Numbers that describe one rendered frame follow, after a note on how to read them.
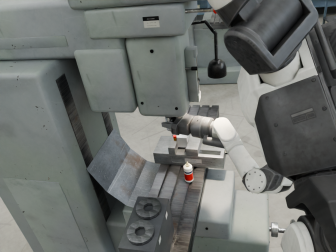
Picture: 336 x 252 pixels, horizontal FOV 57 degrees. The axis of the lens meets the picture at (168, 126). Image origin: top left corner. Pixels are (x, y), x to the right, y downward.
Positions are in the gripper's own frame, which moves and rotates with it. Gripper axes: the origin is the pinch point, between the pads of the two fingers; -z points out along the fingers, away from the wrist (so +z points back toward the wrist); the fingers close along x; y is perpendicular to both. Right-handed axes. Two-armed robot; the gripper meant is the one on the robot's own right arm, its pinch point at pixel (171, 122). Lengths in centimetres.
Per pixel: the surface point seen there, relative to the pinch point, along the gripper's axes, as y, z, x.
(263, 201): 52, 36, -18
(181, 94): -17.8, 10.4, 6.8
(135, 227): 11.8, 8.3, 44.5
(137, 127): 121, -137, -142
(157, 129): 122, -111, -146
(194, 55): -29.5, 12.9, -1.1
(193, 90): -16.0, 11.4, -0.7
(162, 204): 13.1, 11.3, 31.6
